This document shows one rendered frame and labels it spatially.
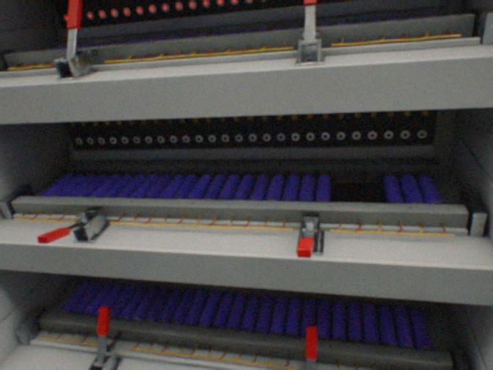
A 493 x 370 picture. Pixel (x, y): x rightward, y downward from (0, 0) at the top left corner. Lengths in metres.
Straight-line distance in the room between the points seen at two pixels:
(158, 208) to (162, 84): 0.15
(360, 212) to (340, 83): 0.14
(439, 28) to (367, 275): 0.26
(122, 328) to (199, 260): 0.20
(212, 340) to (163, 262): 0.14
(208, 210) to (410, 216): 0.22
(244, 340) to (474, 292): 0.27
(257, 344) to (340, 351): 0.10
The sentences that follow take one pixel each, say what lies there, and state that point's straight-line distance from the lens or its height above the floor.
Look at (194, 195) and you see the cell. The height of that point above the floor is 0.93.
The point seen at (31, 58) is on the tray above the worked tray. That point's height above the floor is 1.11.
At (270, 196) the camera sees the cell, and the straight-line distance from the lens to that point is 0.47.
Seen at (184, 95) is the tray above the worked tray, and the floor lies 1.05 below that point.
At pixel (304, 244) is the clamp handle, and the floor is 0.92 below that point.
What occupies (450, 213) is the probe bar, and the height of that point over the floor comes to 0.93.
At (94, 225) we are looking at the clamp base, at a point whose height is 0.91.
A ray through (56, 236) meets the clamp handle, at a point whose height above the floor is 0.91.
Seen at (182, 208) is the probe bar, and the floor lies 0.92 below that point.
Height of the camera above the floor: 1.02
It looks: 9 degrees down
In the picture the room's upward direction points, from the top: 2 degrees counter-clockwise
